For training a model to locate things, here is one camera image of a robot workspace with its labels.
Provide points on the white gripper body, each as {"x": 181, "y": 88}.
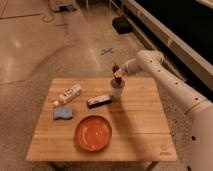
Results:
{"x": 129, "y": 67}

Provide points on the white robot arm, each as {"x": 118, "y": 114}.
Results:
{"x": 192, "y": 103}

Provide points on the white ceramic cup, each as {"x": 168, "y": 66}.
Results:
{"x": 117, "y": 89}

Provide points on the black box on floor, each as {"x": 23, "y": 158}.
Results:
{"x": 121, "y": 25}

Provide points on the black and white eraser block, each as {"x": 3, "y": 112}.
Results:
{"x": 98, "y": 101}

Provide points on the wooden table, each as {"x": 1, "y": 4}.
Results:
{"x": 131, "y": 129}

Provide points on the white plastic bottle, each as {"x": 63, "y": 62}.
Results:
{"x": 68, "y": 95}

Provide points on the orange plate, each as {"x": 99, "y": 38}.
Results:
{"x": 93, "y": 133}

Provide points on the blue sponge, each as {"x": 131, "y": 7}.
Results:
{"x": 62, "y": 113}

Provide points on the grey device on floor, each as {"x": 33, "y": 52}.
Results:
{"x": 60, "y": 5}

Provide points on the long white wall bench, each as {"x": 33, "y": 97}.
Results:
{"x": 185, "y": 27}

